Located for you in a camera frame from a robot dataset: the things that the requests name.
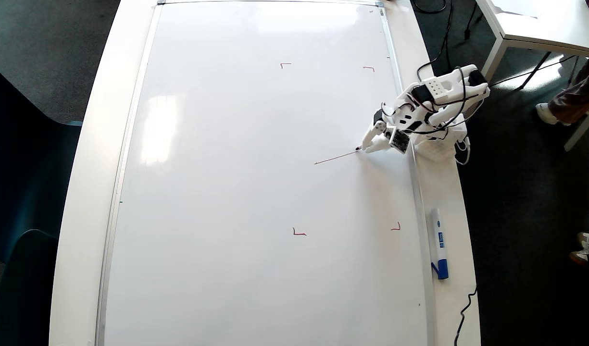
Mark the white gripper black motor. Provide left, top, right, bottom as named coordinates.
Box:
left=362, top=108, right=399, bottom=154

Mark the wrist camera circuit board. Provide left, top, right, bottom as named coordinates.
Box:
left=389, top=128, right=412, bottom=155

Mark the dark teal chair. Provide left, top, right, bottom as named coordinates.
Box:
left=0, top=64, right=83, bottom=264

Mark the white shoe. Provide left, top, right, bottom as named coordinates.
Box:
left=536, top=102, right=572, bottom=127

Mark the large whiteboard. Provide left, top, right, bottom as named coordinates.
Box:
left=96, top=0, right=437, bottom=346

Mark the white cable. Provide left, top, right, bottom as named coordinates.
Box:
left=455, top=136, right=471, bottom=165

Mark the white blue whiteboard marker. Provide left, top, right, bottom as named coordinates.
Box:
left=430, top=208, right=450, bottom=281

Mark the black cable with plug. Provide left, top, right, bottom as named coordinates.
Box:
left=464, top=0, right=478, bottom=40

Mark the brown trouser leg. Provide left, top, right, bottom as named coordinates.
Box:
left=547, top=58, right=589, bottom=126

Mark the white side table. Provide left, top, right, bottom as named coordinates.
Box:
left=476, top=0, right=589, bottom=152

